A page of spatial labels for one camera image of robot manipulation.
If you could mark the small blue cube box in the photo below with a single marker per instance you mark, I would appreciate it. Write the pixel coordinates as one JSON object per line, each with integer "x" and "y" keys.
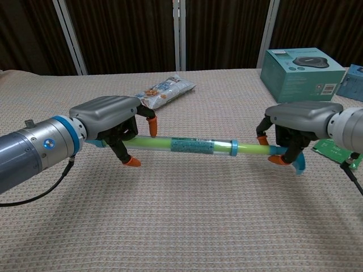
{"x": 351, "y": 83}

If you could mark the beige woven tablecloth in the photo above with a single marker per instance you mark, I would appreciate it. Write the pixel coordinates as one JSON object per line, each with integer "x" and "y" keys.
{"x": 181, "y": 215}

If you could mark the white screen frame post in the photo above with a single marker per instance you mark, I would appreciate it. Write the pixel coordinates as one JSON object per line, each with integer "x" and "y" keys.
{"x": 268, "y": 31}
{"x": 179, "y": 35}
{"x": 69, "y": 37}

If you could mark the dark screen panel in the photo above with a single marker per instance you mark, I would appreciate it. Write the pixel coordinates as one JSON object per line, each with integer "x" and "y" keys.
{"x": 31, "y": 35}
{"x": 224, "y": 34}
{"x": 323, "y": 28}
{"x": 124, "y": 35}

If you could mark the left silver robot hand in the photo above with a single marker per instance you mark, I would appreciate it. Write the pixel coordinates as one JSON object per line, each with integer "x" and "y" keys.
{"x": 105, "y": 116}

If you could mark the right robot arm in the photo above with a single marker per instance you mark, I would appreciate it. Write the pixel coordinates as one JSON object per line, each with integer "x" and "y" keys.
{"x": 348, "y": 130}

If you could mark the white snack bag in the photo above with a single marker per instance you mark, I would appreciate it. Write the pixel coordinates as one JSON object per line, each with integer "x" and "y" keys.
{"x": 167, "y": 90}

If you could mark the teal speaker product box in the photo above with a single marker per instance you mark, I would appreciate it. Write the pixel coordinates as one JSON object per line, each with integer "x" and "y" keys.
{"x": 300, "y": 79}

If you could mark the green foil packet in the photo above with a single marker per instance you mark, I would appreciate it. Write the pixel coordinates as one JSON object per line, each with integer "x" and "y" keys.
{"x": 334, "y": 153}

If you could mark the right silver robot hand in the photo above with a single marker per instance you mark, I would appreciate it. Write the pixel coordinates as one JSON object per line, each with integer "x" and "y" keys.
{"x": 303, "y": 119}

